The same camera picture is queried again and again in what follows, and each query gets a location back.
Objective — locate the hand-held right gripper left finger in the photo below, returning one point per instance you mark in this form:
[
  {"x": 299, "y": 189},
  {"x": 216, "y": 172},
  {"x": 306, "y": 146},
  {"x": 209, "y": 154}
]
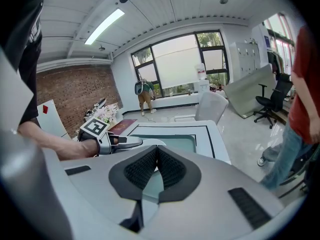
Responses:
[{"x": 95, "y": 196}]

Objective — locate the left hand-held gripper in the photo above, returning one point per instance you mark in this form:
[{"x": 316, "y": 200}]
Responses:
[{"x": 95, "y": 126}]

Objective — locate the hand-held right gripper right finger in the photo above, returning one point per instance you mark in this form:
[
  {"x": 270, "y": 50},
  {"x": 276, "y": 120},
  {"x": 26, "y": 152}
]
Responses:
[{"x": 212, "y": 209}]

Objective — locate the white plate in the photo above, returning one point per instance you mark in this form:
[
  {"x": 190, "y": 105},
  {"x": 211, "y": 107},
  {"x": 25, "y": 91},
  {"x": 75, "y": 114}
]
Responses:
[{"x": 153, "y": 142}]

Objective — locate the person's left forearm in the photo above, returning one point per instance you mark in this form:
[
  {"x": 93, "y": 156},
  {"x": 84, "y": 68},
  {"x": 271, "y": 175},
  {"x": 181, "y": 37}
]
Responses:
[{"x": 65, "y": 146}]

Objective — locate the dark red book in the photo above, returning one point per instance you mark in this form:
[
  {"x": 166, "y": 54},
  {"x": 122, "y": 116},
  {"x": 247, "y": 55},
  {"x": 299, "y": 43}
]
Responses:
[{"x": 123, "y": 126}]

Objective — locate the pink flowers in pot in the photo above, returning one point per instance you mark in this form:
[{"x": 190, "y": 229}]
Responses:
[{"x": 106, "y": 112}]

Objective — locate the white table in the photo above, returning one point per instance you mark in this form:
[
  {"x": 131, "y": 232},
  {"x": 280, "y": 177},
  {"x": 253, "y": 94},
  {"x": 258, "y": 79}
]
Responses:
[{"x": 212, "y": 139}]

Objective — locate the white board with red mark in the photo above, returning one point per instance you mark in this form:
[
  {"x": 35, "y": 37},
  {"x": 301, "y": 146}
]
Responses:
[{"x": 50, "y": 119}]

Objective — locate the white chair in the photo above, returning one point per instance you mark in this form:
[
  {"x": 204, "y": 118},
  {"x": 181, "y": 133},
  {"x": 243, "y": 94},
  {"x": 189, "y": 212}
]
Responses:
[{"x": 212, "y": 106}]

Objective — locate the black framed window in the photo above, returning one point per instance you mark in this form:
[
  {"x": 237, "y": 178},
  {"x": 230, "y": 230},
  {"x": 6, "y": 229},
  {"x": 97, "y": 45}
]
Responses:
[{"x": 175, "y": 61}]

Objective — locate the white water dispenser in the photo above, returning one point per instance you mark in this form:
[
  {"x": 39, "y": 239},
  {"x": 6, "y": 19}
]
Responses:
[{"x": 202, "y": 79}]

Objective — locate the long ceiling light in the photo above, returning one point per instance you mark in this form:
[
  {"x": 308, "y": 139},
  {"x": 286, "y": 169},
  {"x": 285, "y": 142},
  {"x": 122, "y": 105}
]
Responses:
[{"x": 105, "y": 26}]

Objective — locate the black office chair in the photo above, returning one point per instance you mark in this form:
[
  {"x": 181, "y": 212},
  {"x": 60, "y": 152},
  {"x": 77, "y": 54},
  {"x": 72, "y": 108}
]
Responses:
[{"x": 272, "y": 101}]

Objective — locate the large grey board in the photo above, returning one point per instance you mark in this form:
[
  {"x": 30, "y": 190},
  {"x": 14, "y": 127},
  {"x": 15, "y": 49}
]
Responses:
[{"x": 250, "y": 91}]

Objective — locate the white lockers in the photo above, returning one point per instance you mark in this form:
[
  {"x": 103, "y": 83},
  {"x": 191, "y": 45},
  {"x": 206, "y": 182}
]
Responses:
[{"x": 246, "y": 59}]

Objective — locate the person's black clothing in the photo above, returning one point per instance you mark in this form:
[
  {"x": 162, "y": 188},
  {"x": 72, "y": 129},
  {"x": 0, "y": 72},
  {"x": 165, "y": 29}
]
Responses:
[{"x": 22, "y": 46}]

